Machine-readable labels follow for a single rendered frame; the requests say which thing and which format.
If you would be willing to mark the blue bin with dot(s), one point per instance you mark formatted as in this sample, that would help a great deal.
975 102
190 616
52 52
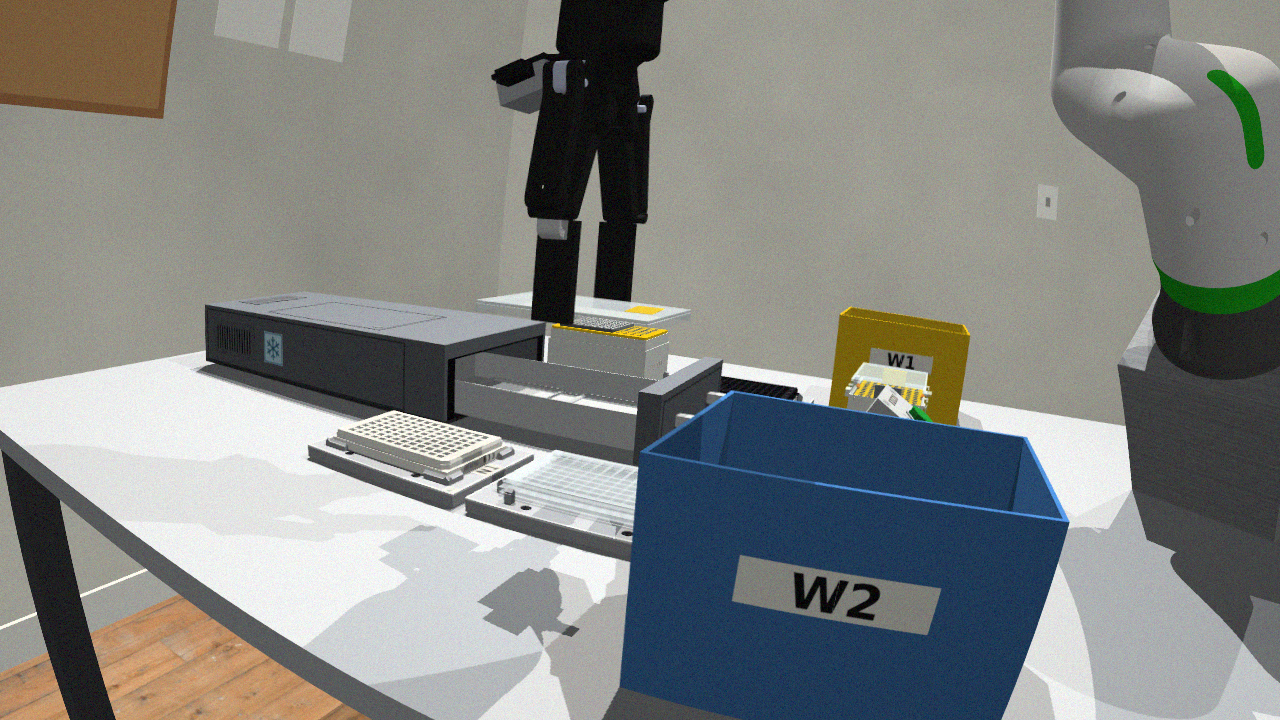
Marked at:
765 597

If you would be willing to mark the yellow waste bin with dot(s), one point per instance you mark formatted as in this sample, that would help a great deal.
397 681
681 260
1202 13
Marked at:
866 336

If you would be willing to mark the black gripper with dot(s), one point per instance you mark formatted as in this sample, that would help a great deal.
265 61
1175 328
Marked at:
612 37

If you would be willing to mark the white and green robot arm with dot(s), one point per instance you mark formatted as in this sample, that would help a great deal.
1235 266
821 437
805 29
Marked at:
1197 128

